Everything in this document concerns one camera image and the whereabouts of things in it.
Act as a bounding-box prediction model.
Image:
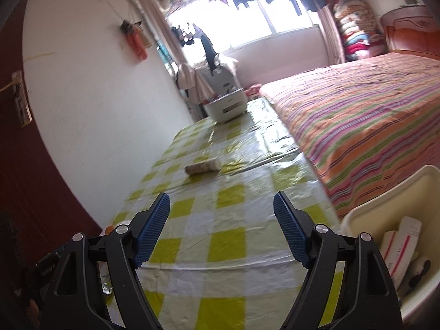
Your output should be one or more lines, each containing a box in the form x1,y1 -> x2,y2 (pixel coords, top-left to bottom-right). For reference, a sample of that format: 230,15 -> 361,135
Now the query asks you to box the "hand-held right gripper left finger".
41,192 -> 171,330

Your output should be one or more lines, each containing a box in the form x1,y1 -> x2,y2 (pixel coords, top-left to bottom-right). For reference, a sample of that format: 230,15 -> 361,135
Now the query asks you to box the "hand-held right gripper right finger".
273,191 -> 403,330

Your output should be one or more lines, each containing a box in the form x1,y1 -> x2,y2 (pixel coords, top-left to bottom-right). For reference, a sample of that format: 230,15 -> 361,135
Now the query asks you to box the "white box with red stripe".
380,230 -> 418,291
399,216 -> 423,248

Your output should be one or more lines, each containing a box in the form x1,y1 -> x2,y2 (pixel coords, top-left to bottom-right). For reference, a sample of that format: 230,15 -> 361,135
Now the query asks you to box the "cream plastic bin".
340,165 -> 440,324

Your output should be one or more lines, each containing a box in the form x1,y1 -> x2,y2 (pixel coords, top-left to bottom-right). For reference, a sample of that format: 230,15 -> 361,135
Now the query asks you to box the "white and orange wrapper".
101,218 -> 133,237

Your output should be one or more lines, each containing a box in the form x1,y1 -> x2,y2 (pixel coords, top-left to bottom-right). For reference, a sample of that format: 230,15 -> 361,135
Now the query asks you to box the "clear crumpled plastic wrapper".
101,271 -> 116,295

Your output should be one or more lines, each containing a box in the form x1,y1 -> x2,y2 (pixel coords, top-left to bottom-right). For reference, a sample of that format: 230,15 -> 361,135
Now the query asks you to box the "beige cylindrical packet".
185,158 -> 221,177

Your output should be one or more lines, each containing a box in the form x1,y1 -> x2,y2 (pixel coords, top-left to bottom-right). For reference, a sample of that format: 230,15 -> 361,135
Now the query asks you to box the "green checked plastic tablecloth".
98,97 -> 346,330

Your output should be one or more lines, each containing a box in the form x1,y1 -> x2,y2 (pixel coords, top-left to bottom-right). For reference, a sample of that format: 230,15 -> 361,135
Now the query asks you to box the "dark red door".
0,0 -> 104,269

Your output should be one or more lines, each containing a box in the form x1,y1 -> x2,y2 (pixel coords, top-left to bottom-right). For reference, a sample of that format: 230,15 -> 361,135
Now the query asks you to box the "bed with striped sheet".
258,53 -> 440,219

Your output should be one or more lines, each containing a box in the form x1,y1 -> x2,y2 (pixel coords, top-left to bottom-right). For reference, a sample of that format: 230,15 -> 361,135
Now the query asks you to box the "small white drawer box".
203,87 -> 248,123

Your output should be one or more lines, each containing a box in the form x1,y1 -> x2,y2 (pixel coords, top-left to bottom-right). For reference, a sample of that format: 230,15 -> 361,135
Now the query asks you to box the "beige hanging cloth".
177,64 -> 214,104

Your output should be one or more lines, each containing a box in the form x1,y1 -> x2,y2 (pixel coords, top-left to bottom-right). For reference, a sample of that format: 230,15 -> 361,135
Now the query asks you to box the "white washing machine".
199,60 -> 243,92

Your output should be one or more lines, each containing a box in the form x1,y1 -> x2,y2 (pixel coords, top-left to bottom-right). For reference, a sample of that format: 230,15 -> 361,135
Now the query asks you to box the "dark hanging cloth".
199,24 -> 221,75

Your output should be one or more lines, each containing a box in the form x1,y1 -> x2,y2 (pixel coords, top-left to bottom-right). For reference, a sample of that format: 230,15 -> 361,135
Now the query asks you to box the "red hanging bag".
120,21 -> 152,63

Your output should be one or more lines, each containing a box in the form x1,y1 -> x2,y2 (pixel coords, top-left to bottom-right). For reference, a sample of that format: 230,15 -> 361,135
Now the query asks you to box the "pink curtain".
316,7 -> 346,64

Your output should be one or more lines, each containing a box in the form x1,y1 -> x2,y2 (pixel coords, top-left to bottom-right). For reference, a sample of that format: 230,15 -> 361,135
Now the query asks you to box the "stack of folded quilts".
332,0 -> 384,63

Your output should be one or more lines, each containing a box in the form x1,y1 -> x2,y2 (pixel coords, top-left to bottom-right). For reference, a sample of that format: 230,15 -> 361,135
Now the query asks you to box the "wooden headboard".
380,5 -> 440,57

